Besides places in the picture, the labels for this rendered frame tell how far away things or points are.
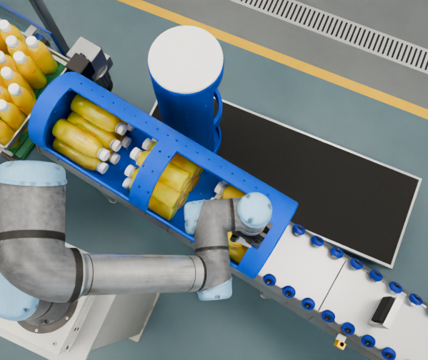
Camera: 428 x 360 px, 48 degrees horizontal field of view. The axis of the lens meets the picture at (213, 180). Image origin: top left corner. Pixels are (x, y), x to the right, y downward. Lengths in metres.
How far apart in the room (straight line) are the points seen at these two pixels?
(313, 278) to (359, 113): 1.46
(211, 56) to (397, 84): 1.57
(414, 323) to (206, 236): 0.99
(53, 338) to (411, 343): 1.15
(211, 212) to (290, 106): 1.92
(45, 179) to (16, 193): 0.05
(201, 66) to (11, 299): 1.04
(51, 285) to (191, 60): 1.17
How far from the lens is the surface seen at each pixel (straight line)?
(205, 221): 1.05
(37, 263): 0.84
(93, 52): 2.10
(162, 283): 0.96
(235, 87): 2.93
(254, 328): 2.64
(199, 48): 1.85
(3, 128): 1.85
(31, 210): 0.85
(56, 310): 1.39
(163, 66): 1.82
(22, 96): 1.85
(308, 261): 1.74
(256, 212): 1.03
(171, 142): 1.51
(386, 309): 1.64
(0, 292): 1.26
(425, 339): 1.85
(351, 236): 2.60
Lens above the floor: 2.63
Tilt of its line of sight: 75 degrees down
